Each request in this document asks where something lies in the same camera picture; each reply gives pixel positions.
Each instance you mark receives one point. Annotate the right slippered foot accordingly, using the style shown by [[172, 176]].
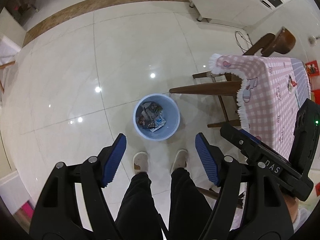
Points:
[[181, 160]]

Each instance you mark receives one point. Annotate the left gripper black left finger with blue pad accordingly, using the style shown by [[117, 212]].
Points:
[[56, 214]]

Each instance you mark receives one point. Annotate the trash inside bin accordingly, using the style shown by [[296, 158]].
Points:
[[150, 116]]

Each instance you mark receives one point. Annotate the brown wooden chair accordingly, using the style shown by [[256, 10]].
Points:
[[280, 43]]

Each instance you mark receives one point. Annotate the left slippered foot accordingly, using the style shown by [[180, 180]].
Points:
[[140, 162]]

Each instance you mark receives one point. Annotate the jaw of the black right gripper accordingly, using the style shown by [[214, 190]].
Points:
[[252, 148]]

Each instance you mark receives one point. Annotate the black trouser legs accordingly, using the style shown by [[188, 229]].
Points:
[[184, 208]]

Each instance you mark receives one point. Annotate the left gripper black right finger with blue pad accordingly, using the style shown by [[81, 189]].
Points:
[[265, 213]]

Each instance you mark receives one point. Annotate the slippered foot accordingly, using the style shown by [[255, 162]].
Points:
[[181, 160], [140, 162]]

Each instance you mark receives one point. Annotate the person's right hand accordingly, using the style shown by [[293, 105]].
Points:
[[292, 206]]

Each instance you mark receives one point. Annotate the blue trash bin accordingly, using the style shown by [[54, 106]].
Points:
[[171, 113]]

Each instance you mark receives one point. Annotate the pink checked tablecloth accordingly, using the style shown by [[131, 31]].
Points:
[[271, 93]]

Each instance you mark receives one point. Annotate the red gift bags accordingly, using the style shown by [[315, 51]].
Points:
[[312, 68]]

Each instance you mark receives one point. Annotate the white fleece sleeve forearm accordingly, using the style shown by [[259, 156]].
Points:
[[302, 216]]

